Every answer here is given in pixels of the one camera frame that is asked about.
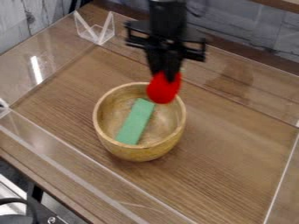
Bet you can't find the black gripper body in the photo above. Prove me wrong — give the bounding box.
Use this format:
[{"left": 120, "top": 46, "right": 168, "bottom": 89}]
[{"left": 124, "top": 20, "right": 208, "bottom": 61}]

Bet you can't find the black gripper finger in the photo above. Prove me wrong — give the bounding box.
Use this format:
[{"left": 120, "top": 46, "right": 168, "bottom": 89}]
[
  {"left": 145, "top": 49, "right": 164, "bottom": 75},
  {"left": 164, "top": 50, "right": 183, "bottom": 82}
]

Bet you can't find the red toy strawberry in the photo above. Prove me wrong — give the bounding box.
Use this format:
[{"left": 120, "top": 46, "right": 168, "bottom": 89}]
[{"left": 145, "top": 71, "right": 183, "bottom": 104}]

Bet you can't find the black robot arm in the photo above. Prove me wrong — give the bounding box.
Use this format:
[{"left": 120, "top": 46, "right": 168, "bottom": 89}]
[{"left": 124, "top": 0, "right": 208, "bottom": 83}]

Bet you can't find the green rectangular block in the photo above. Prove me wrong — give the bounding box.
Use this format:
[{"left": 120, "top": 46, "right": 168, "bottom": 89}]
[{"left": 116, "top": 98, "right": 155, "bottom": 145}]

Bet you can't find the wooden bowl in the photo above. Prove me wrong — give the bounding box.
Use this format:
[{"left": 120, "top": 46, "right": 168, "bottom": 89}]
[{"left": 92, "top": 82, "right": 187, "bottom": 162}]

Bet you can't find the black metal table leg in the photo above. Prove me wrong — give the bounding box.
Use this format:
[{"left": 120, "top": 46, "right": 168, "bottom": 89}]
[{"left": 27, "top": 182, "right": 80, "bottom": 224}]

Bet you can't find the clear acrylic corner bracket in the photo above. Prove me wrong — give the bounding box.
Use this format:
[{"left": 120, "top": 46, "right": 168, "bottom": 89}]
[{"left": 73, "top": 11, "right": 115, "bottom": 46}]

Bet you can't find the black cable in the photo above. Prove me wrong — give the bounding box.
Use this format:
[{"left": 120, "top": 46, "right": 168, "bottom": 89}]
[{"left": 0, "top": 197, "right": 40, "bottom": 224}]

